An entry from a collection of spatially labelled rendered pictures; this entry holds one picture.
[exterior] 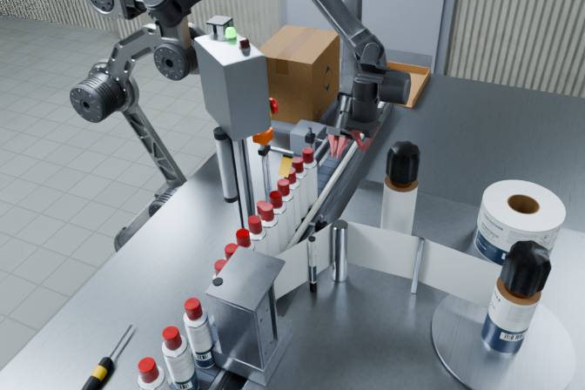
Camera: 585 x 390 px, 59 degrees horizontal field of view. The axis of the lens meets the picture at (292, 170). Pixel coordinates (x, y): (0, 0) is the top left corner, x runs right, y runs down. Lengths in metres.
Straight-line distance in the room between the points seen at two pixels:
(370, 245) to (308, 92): 0.79
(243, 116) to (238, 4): 3.44
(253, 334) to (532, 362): 0.62
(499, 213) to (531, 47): 2.67
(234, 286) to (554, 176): 1.24
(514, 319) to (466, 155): 0.86
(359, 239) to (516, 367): 0.44
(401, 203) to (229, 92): 0.56
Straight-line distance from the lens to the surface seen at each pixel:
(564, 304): 1.46
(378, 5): 3.99
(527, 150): 2.03
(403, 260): 1.31
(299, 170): 1.43
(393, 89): 1.16
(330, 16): 1.30
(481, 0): 3.89
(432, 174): 1.82
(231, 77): 1.08
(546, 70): 4.05
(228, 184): 1.28
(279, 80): 1.94
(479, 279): 1.27
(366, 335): 1.28
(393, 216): 1.42
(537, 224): 1.42
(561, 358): 1.34
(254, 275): 1.05
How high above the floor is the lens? 1.93
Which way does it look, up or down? 38 degrees down
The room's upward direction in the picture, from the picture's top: 3 degrees counter-clockwise
